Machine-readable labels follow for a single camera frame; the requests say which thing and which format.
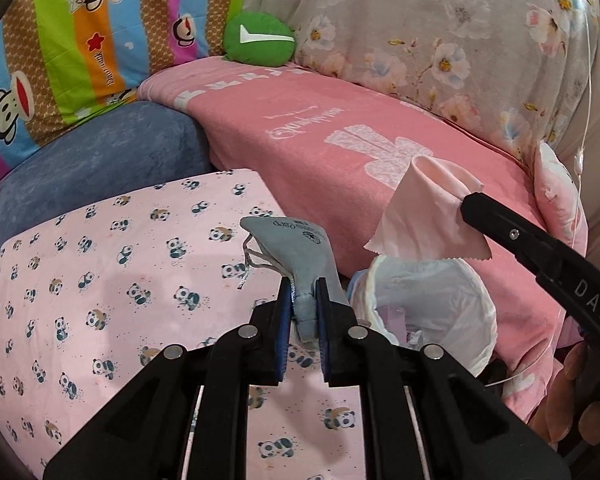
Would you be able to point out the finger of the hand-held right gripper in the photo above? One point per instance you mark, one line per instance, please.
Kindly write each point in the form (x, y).
(500, 225)

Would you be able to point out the pink blanket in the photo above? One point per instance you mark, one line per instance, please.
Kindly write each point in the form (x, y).
(330, 135)

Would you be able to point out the pink floral pillow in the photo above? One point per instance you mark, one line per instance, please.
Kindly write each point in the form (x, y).
(560, 200)

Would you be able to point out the white plastic trash bag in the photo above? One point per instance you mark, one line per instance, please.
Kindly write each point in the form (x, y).
(430, 305)

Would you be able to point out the pale pink wiping cloth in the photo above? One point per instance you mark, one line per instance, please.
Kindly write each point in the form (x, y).
(430, 215)

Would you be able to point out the blue velvet cushion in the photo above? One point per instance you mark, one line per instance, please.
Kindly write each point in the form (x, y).
(105, 155)

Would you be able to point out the green round plush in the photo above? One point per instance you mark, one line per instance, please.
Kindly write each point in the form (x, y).
(260, 37)

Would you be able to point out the person's right hand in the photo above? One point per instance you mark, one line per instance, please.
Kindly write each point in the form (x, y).
(570, 385)

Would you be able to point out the grey floral quilt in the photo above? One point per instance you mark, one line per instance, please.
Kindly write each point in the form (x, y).
(430, 35)

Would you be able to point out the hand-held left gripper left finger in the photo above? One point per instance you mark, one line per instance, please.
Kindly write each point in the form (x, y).
(282, 330)

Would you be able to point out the colourful monkey pillow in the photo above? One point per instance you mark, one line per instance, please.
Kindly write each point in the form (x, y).
(80, 35)

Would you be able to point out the pink panda print sheet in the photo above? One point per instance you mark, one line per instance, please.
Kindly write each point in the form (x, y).
(105, 260)

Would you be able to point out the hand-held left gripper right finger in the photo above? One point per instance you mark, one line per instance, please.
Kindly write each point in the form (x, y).
(324, 340)

